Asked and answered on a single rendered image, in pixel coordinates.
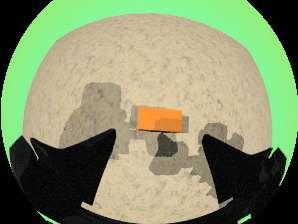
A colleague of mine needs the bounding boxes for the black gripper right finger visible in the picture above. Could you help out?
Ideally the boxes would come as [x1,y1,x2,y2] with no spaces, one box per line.
[201,133,273,204]

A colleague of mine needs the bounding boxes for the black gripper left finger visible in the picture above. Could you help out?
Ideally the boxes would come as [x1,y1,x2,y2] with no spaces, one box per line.
[29,128,116,205]

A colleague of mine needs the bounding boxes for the orange block with dark panel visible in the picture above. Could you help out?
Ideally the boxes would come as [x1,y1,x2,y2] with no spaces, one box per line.
[138,107,182,133]

